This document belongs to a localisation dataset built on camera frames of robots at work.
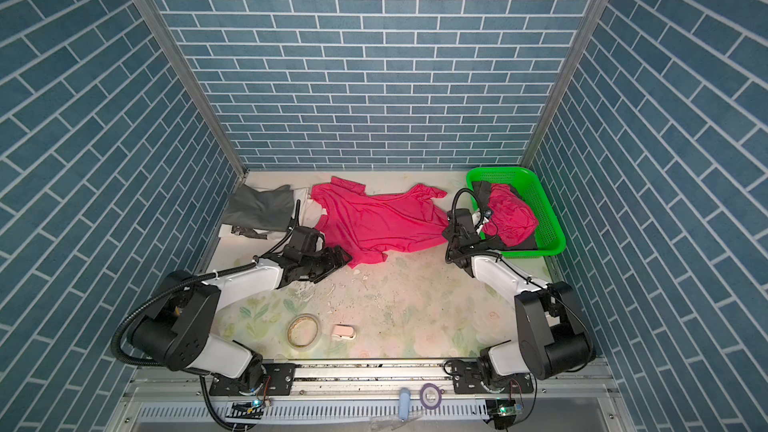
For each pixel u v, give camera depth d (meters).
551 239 0.95
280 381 0.74
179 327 0.44
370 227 1.06
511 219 0.96
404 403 0.68
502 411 0.70
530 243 0.96
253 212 1.00
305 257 0.74
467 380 0.73
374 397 0.72
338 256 0.83
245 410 0.72
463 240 0.70
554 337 0.43
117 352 0.40
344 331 0.80
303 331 0.81
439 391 0.72
